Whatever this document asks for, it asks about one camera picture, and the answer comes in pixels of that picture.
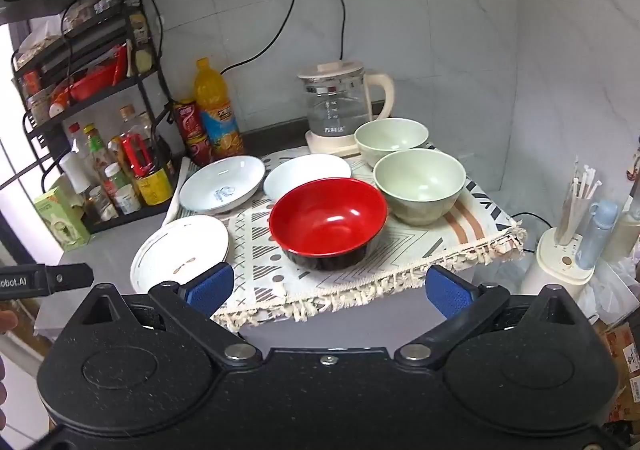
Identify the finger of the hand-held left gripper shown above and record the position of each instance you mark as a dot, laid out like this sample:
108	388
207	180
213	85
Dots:
70	276

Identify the white plate brown marks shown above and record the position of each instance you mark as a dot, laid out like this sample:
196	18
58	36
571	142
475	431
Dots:
180	245

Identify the pale green bowl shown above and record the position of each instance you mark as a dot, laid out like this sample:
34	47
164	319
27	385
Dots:
391	136
420	185

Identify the person's left hand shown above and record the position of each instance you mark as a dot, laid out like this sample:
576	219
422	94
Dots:
7	321

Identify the orange juice bottle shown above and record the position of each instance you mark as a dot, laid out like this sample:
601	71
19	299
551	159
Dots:
217	115

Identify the white plastic bottle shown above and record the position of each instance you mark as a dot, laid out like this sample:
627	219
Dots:
76	173

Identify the bundle of wrapped chopsticks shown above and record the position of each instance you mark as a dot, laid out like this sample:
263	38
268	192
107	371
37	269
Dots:
575	205

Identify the white chopstick holder appliance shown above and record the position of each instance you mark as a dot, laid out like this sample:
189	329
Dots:
552	270

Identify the red drink can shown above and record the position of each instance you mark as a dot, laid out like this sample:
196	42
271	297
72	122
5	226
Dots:
200	150
187	120

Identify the brown cardboard box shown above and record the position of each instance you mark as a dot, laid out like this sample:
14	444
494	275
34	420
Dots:
622	355

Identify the cream kettle base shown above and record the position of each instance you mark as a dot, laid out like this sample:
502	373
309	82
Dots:
325	145

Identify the patterned fringed table cloth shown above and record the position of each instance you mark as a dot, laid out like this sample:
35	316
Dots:
425	242

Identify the white plate crossed print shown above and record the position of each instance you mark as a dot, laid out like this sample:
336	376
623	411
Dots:
305	170

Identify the red and black bowl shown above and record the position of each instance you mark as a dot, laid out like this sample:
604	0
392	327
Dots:
327	215

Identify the green cardboard box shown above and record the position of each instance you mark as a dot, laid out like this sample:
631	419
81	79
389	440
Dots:
62	220

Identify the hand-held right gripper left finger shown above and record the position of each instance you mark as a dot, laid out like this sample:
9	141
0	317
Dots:
212	286

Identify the clear plastic bag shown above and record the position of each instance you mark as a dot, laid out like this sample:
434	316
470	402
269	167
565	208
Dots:
610	290

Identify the cream bottle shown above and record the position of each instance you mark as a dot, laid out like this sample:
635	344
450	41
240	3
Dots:
622	235

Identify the red plastic basket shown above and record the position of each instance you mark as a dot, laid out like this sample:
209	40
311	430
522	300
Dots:
92	78

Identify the white plate chef hat print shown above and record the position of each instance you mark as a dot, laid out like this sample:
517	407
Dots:
222	185

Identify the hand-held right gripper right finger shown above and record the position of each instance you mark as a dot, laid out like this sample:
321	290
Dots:
447	292

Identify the light blue bottle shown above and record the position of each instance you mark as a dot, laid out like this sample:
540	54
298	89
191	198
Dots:
597	230

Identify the black metal spice rack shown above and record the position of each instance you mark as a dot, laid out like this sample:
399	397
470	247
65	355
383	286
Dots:
162	75

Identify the white jar green label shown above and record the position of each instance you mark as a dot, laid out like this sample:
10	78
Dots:
125	190

